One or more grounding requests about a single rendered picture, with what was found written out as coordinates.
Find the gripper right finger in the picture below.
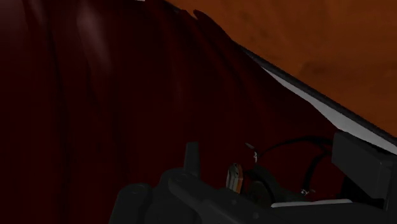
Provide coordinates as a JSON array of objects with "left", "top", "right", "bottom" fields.
[{"left": 331, "top": 131, "right": 397, "bottom": 215}]

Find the dark red draped fabric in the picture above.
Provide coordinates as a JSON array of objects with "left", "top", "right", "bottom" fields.
[{"left": 0, "top": 0, "right": 347, "bottom": 224}]

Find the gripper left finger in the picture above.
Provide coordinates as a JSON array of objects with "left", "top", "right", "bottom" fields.
[{"left": 108, "top": 141, "right": 225, "bottom": 224}]

